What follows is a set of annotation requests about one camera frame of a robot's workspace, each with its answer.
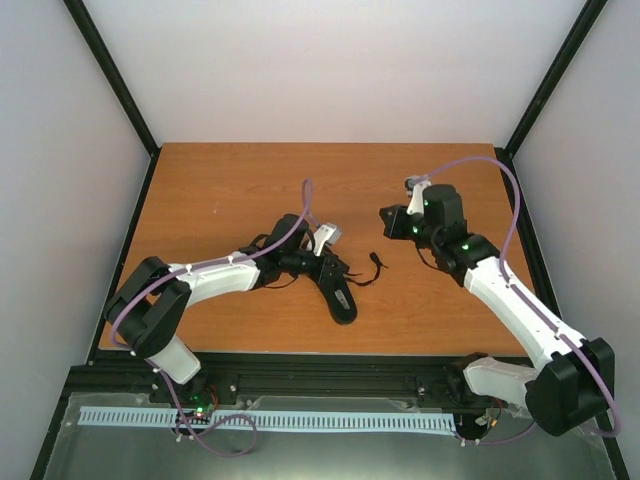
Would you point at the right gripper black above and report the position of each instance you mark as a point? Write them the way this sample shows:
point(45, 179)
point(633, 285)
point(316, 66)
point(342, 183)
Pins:
point(392, 226)

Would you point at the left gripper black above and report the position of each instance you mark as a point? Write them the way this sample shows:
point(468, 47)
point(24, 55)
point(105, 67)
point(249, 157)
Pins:
point(326, 270)

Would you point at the black canvas shoe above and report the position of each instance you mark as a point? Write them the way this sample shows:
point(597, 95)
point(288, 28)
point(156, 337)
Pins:
point(339, 300)

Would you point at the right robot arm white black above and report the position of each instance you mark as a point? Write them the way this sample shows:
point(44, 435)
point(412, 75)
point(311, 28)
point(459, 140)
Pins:
point(570, 379)

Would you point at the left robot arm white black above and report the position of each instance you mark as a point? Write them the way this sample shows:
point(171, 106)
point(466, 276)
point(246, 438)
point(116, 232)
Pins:
point(146, 310)

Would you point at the left controller board with leds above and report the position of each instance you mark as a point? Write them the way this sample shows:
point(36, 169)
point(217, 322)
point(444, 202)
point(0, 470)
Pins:
point(199, 407)

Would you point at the right wiring connector bundle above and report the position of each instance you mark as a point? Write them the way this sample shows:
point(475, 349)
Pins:
point(490, 418)

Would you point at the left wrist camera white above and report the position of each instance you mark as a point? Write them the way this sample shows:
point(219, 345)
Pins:
point(325, 236)

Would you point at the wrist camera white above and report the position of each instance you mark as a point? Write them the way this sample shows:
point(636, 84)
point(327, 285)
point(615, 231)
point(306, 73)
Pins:
point(325, 236)
point(415, 186)

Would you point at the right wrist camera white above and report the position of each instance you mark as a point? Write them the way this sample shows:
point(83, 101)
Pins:
point(415, 186)

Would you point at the black aluminium frame base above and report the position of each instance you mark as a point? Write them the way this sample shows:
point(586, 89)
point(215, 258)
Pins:
point(73, 451)

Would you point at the light blue cable duct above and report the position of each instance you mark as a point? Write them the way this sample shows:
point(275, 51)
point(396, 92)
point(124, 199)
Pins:
point(281, 421)

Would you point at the right black frame post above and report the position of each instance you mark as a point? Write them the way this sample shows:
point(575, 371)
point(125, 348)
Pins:
point(570, 46)

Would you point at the black frame post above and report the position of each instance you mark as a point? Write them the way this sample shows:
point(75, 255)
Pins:
point(94, 40)
point(570, 46)

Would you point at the left black frame post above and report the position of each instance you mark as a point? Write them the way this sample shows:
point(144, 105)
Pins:
point(94, 40)

